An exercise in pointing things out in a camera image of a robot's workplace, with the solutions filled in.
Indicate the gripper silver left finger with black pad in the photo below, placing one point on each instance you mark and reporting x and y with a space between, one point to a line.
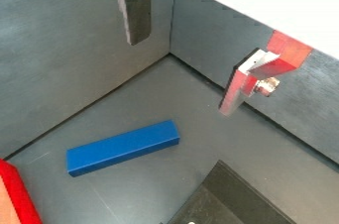
137 18

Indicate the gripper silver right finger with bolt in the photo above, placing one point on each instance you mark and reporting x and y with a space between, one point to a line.
254 74

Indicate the blue rectangular block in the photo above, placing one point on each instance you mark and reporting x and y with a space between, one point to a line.
121 148

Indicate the black curved fixture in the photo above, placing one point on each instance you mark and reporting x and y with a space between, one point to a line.
228 200

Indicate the red foam shape board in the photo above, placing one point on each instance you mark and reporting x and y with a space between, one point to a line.
17 206

